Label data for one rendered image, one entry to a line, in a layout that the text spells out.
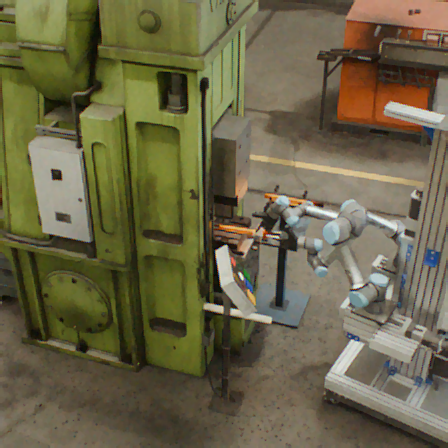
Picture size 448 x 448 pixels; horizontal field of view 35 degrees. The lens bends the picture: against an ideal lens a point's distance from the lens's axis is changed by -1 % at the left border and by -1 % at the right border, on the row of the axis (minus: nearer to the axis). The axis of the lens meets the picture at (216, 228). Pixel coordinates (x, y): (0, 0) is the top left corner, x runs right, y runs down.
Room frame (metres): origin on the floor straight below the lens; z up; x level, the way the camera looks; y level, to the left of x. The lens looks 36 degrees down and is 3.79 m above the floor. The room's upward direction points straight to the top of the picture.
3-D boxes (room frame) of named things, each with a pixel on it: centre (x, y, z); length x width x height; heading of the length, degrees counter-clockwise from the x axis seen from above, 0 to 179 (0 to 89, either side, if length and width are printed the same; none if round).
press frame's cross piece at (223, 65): (3.99, 0.16, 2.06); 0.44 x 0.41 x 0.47; 71
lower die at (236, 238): (3.90, 0.03, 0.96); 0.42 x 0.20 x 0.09; 71
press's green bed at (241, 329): (3.96, 0.02, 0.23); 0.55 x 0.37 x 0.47; 71
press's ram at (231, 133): (3.94, 0.02, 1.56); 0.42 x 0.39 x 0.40; 71
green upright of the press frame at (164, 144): (3.68, 0.27, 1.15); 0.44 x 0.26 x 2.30; 71
